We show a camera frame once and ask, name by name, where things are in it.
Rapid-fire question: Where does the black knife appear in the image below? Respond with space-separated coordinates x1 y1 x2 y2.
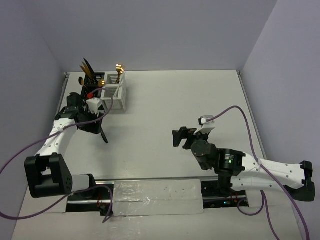
83 58 96 81
100 127 109 144

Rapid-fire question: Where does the gold spoon green handle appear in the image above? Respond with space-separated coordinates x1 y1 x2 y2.
78 77 91 93
97 78 106 88

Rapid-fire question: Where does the gold knife green handle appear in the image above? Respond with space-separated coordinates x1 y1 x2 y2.
80 62 94 81

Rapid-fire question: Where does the gold fork green handle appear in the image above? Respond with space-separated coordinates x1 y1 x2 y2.
115 63 122 84
119 65 125 81

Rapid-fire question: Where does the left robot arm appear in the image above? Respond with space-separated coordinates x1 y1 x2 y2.
24 92 107 199

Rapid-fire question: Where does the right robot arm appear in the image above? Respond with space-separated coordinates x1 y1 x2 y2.
172 126 316 202

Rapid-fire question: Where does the black utensil caddy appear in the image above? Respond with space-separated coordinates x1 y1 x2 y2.
80 72 106 99

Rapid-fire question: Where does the white utensil caddy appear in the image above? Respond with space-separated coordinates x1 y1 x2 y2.
100 73 127 112

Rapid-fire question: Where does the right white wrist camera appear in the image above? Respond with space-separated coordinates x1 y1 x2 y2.
193 115 216 136

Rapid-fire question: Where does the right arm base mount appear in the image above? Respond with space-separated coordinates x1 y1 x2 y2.
201 180 249 209

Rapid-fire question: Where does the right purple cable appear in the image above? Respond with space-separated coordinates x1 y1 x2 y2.
207 105 311 240

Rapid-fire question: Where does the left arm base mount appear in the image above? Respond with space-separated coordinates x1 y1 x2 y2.
65 184 114 217

